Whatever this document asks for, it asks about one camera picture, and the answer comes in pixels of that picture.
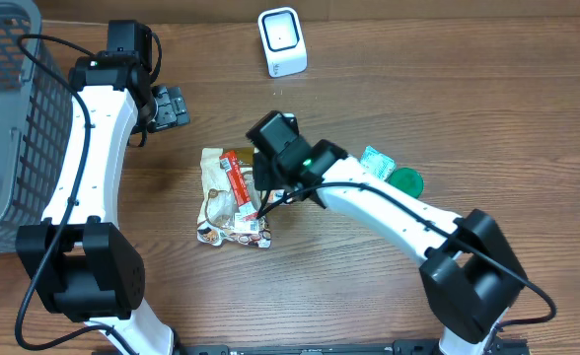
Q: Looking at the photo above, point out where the green lid jar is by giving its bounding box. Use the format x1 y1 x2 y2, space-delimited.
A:
387 168 424 198

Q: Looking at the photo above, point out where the orange small carton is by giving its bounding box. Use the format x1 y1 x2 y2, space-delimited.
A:
268 189 285 203

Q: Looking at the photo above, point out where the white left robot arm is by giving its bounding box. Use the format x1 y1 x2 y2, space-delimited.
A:
16 20 189 354

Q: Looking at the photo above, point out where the grey plastic mesh basket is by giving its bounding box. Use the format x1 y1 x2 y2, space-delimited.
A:
0 0 72 252

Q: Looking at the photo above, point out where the red stick packet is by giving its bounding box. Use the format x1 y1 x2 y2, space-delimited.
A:
220 151 257 221

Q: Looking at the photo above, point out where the white barcode scanner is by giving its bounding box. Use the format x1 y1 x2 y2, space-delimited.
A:
257 7 308 78

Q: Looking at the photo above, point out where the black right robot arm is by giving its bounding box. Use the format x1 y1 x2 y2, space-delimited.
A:
246 110 526 354

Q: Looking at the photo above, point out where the teal snack packet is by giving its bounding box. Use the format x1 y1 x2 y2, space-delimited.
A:
360 146 397 180

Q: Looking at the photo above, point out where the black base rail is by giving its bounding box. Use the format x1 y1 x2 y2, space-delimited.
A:
171 338 531 355

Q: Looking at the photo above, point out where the beige snack bag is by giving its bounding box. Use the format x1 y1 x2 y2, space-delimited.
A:
196 148 271 249

